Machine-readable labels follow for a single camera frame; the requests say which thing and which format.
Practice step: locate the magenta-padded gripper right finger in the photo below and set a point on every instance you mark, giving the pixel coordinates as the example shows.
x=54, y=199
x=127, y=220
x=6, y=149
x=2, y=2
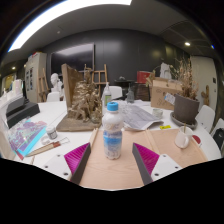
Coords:
x=146, y=156

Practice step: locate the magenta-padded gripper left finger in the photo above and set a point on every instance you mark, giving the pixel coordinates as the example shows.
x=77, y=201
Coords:
x=77, y=156

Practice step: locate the white blue-capped drink bottle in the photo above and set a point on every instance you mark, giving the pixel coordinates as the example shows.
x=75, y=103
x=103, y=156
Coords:
x=112, y=133

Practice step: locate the pale wooden drawing board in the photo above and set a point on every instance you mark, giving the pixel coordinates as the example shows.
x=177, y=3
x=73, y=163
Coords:
x=173, y=153
x=110, y=171

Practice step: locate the yellow tag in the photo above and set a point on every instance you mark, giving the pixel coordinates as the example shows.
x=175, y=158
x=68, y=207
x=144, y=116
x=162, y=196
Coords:
x=165, y=127

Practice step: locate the small silver-lidded paint jar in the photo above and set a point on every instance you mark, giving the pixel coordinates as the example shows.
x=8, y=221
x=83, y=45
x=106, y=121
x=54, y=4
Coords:
x=51, y=132

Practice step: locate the white mug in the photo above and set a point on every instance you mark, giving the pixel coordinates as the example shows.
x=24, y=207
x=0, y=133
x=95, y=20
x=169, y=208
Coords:
x=181, y=138

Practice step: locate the printed grey paper sheet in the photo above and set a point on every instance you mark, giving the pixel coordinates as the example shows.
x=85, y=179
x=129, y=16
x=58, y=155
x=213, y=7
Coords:
x=138, y=116

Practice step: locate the small clear glass jar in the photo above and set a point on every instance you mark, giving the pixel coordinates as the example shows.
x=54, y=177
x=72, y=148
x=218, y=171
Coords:
x=158, y=113

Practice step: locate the wooden stick in mug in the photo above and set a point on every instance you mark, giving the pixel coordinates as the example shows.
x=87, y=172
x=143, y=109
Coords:
x=185, y=128

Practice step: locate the bronze relief sculpture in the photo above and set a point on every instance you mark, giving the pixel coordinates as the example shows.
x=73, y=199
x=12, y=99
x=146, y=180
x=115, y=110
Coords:
x=83, y=103

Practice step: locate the flat round red coaster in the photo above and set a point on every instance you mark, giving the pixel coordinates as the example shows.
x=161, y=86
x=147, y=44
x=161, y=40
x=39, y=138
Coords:
x=198, y=140

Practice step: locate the dark round plant saucer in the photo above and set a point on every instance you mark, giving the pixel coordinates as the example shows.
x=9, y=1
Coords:
x=191, y=125

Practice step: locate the colourful painted canvas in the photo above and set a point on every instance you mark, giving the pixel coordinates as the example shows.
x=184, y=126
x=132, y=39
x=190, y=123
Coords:
x=25, y=135

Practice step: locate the grey pot with dried plant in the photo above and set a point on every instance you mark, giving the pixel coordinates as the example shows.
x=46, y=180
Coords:
x=185, y=108

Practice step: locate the dark spray bottle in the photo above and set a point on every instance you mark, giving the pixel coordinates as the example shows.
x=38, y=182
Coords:
x=130, y=96

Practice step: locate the cardboard box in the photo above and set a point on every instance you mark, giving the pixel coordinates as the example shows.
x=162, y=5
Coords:
x=161, y=91

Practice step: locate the clear green-labelled spray bottle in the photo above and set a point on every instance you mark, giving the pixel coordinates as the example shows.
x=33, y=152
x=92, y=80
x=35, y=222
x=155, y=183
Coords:
x=107, y=96

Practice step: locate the black flat case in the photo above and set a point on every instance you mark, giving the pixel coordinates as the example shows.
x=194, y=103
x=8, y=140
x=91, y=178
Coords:
x=21, y=111

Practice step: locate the black backpack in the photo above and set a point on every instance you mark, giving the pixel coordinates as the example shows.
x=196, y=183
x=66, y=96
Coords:
x=219, y=137

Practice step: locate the white plaster bust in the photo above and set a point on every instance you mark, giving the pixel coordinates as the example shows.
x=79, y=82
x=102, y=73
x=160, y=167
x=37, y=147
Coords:
x=56, y=83

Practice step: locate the wooden easel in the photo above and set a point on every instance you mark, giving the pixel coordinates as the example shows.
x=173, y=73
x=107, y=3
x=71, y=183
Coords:
x=100, y=78
x=42, y=86

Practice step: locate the red box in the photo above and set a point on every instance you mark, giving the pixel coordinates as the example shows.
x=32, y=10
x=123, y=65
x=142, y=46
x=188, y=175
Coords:
x=143, y=76

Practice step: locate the brown wooden figure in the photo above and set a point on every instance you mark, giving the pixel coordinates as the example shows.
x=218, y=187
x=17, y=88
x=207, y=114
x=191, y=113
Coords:
x=205, y=96

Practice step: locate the beige cabinet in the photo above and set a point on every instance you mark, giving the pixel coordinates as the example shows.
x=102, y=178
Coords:
x=35, y=73

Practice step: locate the round ceiling spotlights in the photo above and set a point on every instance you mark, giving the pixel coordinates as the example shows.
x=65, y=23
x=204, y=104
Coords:
x=187, y=43

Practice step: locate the ceiling light panel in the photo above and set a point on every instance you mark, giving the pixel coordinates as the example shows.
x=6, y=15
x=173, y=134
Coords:
x=66, y=10

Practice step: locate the black wall screen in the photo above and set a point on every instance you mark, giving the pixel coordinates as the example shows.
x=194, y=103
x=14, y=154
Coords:
x=73, y=56

